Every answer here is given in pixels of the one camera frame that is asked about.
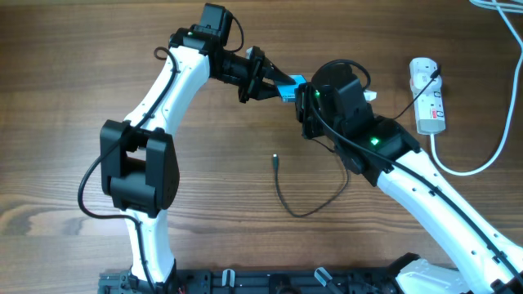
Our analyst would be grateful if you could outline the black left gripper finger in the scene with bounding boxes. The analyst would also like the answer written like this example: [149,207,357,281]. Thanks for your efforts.
[255,82,280,100]
[265,58,296,85]

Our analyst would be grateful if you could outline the blue screen smartphone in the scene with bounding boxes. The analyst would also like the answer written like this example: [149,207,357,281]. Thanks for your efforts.
[275,74,306,103]

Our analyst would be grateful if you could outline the black charging cable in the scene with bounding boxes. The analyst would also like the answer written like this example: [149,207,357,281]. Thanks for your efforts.
[271,65,442,219]

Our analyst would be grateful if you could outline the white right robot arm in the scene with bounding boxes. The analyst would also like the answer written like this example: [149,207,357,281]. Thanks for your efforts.
[295,60,522,293]

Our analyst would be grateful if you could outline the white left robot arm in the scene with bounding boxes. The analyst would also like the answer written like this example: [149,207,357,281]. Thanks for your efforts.
[100,3,295,293]

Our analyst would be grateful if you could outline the white charger adapter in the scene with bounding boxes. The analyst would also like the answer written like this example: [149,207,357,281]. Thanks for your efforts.
[410,70,442,93]

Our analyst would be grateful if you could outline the white power strip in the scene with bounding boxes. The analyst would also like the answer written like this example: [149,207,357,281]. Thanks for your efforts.
[409,57,445,135]

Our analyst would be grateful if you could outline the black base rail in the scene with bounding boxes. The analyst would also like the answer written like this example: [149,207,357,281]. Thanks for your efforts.
[97,267,409,294]

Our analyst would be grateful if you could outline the white power strip cable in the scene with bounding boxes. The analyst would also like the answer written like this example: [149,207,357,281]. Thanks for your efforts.
[429,0,523,177]

